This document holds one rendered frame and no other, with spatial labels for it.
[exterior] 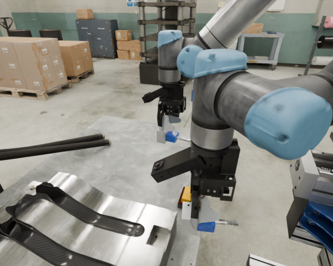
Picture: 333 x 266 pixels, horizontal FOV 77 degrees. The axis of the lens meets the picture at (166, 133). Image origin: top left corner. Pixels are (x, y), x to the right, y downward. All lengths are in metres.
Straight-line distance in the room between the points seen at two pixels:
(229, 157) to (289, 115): 0.19
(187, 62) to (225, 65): 0.23
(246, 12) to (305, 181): 0.45
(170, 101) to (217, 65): 0.44
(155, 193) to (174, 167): 0.37
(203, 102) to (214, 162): 0.13
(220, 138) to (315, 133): 0.14
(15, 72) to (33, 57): 0.52
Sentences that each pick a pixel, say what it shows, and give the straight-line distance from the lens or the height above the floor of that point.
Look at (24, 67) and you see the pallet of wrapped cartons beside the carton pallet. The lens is 4.40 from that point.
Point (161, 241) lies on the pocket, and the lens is 0.58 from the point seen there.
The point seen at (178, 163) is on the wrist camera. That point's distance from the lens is 0.40.
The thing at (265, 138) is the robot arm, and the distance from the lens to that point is 0.24.
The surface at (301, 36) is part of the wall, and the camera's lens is 6.89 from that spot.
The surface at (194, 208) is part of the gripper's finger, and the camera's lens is 0.43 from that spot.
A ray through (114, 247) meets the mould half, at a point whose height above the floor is 0.89.
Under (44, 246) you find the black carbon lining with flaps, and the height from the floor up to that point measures 0.90.
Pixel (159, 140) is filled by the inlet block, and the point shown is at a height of 0.92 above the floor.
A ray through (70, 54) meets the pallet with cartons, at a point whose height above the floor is 0.59.
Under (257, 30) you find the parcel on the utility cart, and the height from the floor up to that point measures 0.92.
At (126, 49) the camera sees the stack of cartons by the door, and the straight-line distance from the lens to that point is 7.19.
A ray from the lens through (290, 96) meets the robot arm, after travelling 0.24.
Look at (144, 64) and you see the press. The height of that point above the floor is 0.41.
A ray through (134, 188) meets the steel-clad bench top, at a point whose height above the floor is 0.80.
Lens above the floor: 1.36
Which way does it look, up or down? 30 degrees down
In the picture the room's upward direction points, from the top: straight up
